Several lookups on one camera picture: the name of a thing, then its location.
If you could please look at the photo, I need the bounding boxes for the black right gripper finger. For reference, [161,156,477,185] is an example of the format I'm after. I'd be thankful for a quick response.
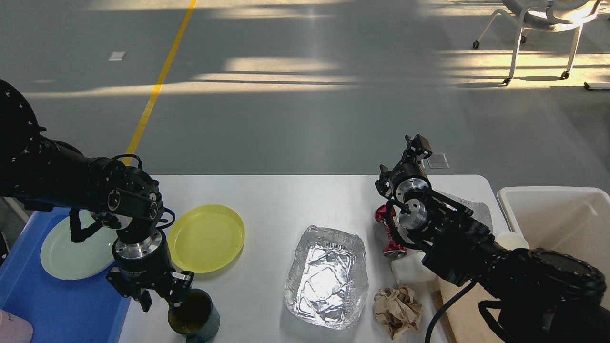
[413,134,433,162]
[400,135,420,164]

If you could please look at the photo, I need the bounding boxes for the crumpled brown paper ball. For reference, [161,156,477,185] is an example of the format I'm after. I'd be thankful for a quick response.
[373,284,424,341]

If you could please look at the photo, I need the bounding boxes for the pale green plate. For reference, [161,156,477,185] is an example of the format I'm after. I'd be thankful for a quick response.
[40,217,116,280]

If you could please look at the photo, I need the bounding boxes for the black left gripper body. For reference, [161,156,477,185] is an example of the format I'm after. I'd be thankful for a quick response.
[105,230,182,302]

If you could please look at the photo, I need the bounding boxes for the blue plastic tray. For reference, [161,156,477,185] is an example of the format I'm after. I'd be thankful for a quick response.
[0,208,129,343]

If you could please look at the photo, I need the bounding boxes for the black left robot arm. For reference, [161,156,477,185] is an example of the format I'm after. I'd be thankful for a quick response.
[0,81,194,311]

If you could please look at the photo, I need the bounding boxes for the dark teal ribbed mug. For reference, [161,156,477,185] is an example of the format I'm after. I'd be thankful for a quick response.
[167,289,221,343]

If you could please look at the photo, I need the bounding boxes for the wooden board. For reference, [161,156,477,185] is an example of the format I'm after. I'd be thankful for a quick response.
[431,284,502,343]

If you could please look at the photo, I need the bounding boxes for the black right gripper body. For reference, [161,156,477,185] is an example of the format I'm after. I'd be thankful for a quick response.
[375,163,431,201]

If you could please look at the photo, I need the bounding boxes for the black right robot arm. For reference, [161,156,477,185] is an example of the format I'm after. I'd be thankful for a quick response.
[375,134,610,343]

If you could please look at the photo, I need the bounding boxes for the yellow plastic plate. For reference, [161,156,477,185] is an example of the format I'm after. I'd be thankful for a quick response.
[168,204,245,273]

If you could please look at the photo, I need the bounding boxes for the aluminium foil tray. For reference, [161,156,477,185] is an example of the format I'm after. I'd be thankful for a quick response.
[284,225,369,330]

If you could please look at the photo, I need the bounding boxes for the crushed red soda can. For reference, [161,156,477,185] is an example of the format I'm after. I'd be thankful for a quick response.
[373,204,407,260]

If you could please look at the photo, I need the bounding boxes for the pink ribbed mug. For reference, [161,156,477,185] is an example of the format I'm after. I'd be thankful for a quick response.
[0,310,33,343]

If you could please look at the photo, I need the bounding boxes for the white office chair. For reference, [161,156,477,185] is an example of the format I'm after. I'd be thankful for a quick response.
[471,0,601,86]

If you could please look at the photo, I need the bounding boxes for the white plastic bin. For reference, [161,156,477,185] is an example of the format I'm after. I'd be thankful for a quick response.
[497,186,610,310]

